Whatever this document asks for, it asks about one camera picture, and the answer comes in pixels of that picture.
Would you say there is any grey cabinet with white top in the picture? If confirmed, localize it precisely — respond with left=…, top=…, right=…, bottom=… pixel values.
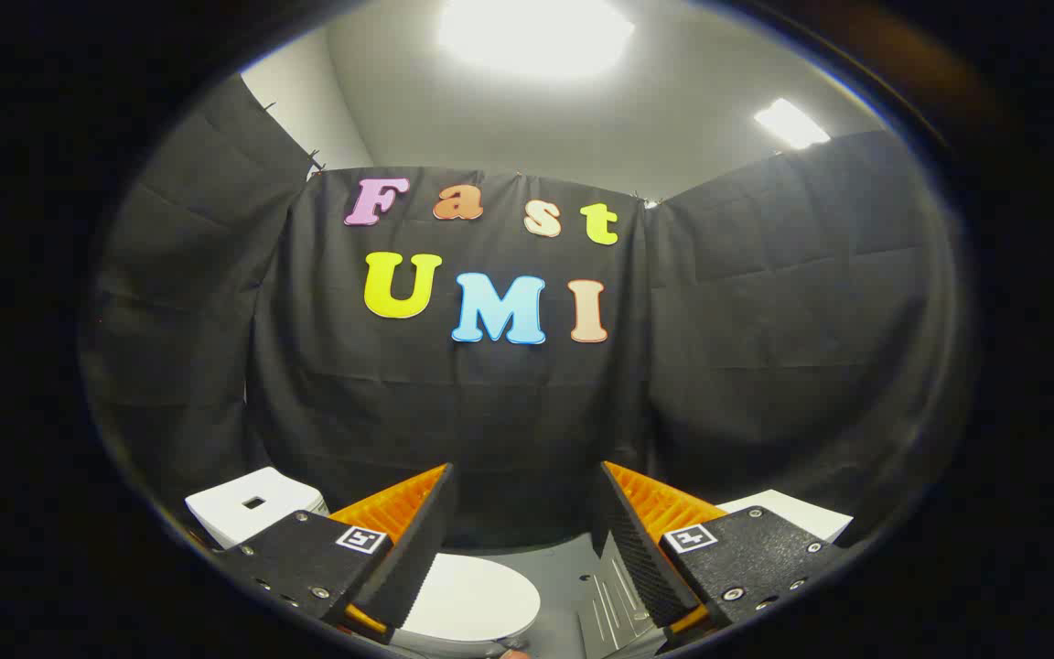
left=573, top=489, right=854, bottom=659

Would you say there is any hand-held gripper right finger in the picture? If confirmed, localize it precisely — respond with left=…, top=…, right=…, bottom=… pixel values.
left=598, top=460, right=848, bottom=642

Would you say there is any small ceiling light panel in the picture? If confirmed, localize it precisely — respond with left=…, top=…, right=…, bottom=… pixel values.
left=754, top=98, right=831, bottom=150

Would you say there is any black backdrop cloth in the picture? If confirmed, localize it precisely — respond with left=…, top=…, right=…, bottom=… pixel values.
left=79, top=73, right=972, bottom=552

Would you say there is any white toilet lid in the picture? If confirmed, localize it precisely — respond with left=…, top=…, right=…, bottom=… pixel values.
left=390, top=553, right=543, bottom=656

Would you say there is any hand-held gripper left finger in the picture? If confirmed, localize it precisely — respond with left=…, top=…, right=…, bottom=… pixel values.
left=211, top=462, right=455, bottom=646

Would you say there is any white toilet tank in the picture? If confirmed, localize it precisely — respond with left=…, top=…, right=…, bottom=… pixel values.
left=185, top=467, right=329, bottom=550

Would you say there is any large ceiling light panel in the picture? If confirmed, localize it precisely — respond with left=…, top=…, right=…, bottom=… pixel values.
left=438, top=0, right=636, bottom=81

